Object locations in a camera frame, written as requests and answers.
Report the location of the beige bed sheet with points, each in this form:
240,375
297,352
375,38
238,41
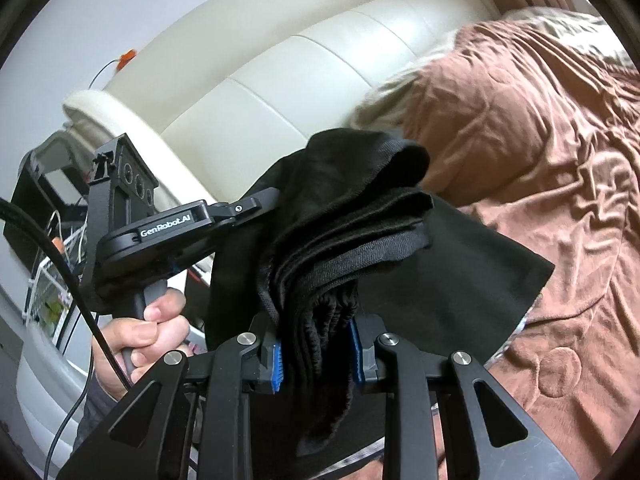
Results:
390,95

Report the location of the person's dark clothing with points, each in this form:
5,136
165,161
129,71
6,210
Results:
365,435

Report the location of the person's left hand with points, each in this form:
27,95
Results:
135,337

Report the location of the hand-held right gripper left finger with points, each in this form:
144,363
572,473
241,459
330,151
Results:
276,366

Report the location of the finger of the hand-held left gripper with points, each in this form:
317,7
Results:
252,202

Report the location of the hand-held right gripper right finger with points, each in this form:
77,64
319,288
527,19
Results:
356,355

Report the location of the person's left forearm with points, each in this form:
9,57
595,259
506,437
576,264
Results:
95,417

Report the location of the brown blanket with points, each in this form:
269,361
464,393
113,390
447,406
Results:
550,185

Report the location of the cream padded headboard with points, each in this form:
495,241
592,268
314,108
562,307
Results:
300,60

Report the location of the black pants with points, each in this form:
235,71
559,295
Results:
350,220

